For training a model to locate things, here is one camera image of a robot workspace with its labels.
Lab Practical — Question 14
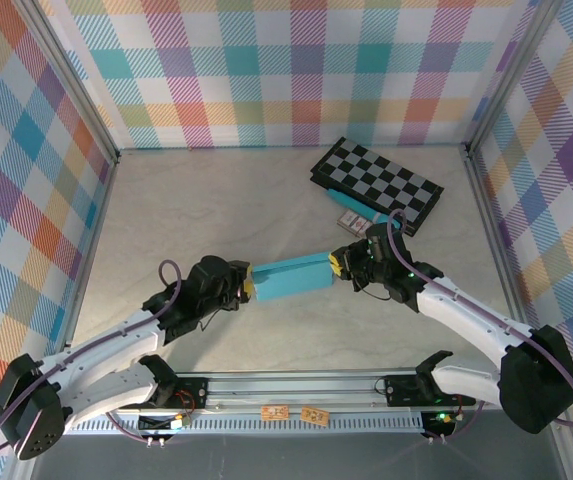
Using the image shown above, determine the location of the blue paper box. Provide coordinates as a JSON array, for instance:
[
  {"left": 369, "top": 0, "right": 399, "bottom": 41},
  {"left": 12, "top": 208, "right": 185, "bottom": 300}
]
[{"left": 251, "top": 252, "right": 337, "bottom": 303}]

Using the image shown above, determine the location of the playing card box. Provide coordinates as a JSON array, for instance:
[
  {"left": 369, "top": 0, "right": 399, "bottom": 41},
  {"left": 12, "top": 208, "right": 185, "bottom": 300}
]
[{"left": 336, "top": 209, "right": 372, "bottom": 238}]

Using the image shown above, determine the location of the teal tube with white band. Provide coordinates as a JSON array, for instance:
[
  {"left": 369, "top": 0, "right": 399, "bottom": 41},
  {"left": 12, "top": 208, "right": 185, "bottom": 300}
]
[{"left": 326, "top": 188, "right": 393, "bottom": 227}]

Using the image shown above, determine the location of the folding black grey chessboard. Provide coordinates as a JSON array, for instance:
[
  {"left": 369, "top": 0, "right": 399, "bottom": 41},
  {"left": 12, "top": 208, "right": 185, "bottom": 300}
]
[{"left": 308, "top": 137, "right": 445, "bottom": 237}]

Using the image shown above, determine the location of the left black controller board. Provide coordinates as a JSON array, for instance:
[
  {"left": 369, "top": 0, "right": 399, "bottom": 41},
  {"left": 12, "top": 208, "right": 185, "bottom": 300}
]
[{"left": 137, "top": 413, "right": 191, "bottom": 435}]

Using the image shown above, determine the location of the black controller board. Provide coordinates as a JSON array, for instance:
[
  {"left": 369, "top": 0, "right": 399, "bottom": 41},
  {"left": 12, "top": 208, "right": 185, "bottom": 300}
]
[
  {"left": 137, "top": 413, "right": 191, "bottom": 435},
  {"left": 420, "top": 409, "right": 458, "bottom": 437}
]

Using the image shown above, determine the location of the right black controller board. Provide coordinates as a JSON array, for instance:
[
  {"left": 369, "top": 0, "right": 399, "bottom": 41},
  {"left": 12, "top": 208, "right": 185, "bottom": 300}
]
[{"left": 420, "top": 409, "right": 458, "bottom": 437}]

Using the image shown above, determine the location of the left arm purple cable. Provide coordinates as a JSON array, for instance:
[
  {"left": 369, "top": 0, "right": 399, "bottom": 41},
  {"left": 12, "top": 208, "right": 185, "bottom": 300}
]
[{"left": 0, "top": 258, "right": 185, "bottom": 464}]

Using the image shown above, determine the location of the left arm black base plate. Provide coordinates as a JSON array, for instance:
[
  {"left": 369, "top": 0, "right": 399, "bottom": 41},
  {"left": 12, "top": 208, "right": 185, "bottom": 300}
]
[{"left": 155, "top": 375, "right": 210, "bottom": 412}]

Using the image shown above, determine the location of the aluminium mounting rail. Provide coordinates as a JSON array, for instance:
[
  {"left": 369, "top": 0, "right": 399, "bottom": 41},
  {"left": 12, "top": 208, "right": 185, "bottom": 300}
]
[{"left": 20, "top": 368, "right": 573, "bottom": 416}]

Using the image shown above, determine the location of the aluminium table side rail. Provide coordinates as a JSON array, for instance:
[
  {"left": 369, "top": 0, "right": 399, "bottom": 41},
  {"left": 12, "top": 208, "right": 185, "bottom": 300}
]
[
  {"left": 463, "top": 143, "right": 542, "bottom": 370},
  {"left": 54, "top": 153, "right": 121, "bottom": 375}
]

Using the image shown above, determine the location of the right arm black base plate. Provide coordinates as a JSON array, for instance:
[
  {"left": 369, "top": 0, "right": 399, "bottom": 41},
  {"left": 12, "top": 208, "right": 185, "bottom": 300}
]
[{"left": 383, "top": 372, "right": 477, "bottom": 407}]

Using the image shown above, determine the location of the white slotted cable duct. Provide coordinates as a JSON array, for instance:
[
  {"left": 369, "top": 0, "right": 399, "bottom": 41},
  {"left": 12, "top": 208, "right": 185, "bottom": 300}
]
[{"left": 63, "top": 412, "right": 460, "bottom": 437}]

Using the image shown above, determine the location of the aluminium frame post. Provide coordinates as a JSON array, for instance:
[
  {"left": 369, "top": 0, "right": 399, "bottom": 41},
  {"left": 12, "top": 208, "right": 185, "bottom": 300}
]
[
  {"left": 13, "top": 0, "right": 121, "bottom": 167},
  {"left": 464, "top": 0, "right": 567, "bottom": 157}
]

